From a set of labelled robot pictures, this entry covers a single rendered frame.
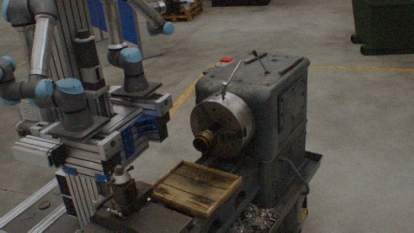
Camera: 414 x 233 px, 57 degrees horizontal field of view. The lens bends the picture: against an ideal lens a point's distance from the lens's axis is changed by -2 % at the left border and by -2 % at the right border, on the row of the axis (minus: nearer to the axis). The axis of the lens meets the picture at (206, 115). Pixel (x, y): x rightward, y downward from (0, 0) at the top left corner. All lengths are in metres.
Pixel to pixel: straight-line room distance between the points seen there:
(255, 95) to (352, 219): 1.49
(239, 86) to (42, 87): 0.93
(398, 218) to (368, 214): 0.21
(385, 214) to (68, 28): 2.48
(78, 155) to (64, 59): 0.49
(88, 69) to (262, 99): 0.91
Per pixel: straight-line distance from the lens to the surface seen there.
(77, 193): 2.59
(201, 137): 1.81
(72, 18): 2.14
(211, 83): 2.06
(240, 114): 1.85
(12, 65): 1.74
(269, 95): 1.90
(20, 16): 1.88
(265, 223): 2.15
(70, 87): 1.90
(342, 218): 3.08
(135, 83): 2.28
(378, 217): 3.15
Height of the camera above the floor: 1.98
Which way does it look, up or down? 26 degrees down
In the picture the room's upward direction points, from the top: 5 degrees counter-clockwise
